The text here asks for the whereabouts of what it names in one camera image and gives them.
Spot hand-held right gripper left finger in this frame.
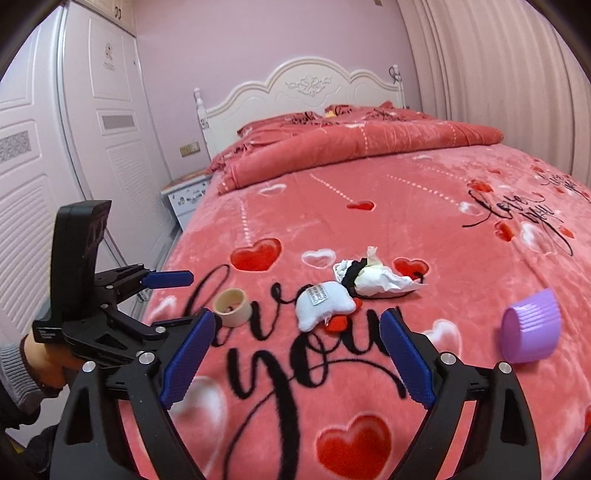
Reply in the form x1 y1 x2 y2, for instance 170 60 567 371
48 308 218 480

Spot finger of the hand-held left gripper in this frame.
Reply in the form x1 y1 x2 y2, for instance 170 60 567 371
95 263 194 305
110 308 204 356

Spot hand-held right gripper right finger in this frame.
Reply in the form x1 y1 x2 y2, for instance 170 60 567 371
379 308 542 480

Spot beige tape roll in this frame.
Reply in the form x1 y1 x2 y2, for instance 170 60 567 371
215 288 254 328

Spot white plush toy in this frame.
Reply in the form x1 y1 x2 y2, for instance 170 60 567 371
295 281 363 333

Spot purple ribbed cup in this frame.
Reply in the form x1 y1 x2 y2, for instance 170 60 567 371
501 287 563 364

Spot person's left forearm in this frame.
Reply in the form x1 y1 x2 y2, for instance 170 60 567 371
0 342 63 435

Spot person's left hand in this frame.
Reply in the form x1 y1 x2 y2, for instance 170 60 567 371
21 335 84 385

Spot white nightstand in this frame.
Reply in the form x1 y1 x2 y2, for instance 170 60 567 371
161 168 216 232

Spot white wardrobe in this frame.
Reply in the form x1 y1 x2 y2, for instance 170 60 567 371
0 0 184 324

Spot bed with pink heart blanket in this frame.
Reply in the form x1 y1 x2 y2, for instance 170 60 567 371
117 106 591 480

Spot pink printed pillows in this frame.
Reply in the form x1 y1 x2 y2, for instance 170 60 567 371
237 104 435 140

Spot folded pink quilt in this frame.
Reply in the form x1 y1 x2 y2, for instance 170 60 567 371
208 108 505 195

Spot white carved headboard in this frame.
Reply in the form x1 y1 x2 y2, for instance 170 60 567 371
194 58 407 160

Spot pink pleated curtain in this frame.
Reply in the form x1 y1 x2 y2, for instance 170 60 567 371
396 0 591 204

